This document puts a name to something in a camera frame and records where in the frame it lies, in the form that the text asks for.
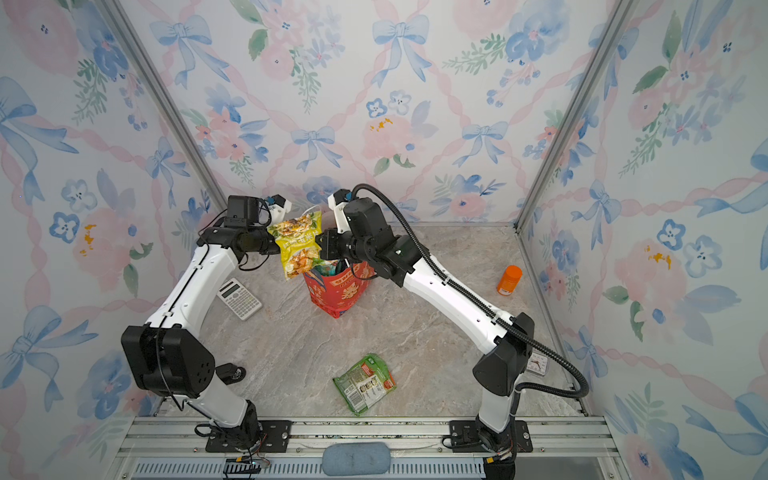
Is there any yellow snack bag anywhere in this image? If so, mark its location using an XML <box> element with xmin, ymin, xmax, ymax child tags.
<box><xmin>268</xmin><ymin>211</ymin><xmax>324</xmax><ymax>280</ymax></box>

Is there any red paper gift bag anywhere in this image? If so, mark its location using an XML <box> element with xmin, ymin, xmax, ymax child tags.
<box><xmin>303</xmin><ymin>262</ymin><xmax>374</xmax><ymax>319</ymax></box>

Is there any green snack bag barcode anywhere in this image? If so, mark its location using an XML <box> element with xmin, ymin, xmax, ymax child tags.
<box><xmin>333</xmin><ymin>354</ymin><xmax>397</xmax><ymax>416</ymax></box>

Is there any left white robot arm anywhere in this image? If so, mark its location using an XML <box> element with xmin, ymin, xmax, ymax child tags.
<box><xmin>121</xmin><ymin>226</ymin><xmax>280</xmax><ymax>429</ymax></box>

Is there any white scientific calculator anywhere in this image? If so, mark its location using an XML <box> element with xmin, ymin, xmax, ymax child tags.
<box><xmin>217</xmin><ymin>278</ymin><xmax>263</xmax><ymax>321</ymax></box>

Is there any orange pill bottle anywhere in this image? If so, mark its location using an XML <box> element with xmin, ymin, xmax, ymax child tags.
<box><xmin>496</xmin><ymin>265</ymin><xmax>523</xmax><ymax>296</ymax></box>

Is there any small white square clock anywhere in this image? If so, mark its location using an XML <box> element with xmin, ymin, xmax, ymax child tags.
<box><xmin>526</xmin><ymin>352</ymin><xmax>549</xmax><ymax>377</ymax></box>

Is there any grey blue foam pad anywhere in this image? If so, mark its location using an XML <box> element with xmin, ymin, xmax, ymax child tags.
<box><xmin>321</xmin><ymin>442</ymin><xmax>392</xmax><ymax>477</ymax></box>

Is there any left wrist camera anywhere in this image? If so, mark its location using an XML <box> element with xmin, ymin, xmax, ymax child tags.
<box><xmin>223</xmin><ymin>195</ymin><xmax>260</xmax><ymax>229</ymax></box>

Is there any black corrugated cable hose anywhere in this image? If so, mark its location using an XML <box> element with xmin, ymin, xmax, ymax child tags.
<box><xmin>350</xmin><ymin>183</ymin><xmax>591</xmax><ymax>400</ymax></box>

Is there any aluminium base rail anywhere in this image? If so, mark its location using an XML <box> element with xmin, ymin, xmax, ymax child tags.
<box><xmin>105</xmin><ymin>417</ymin><xmax>629</xmax><ymax>479</ymax></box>

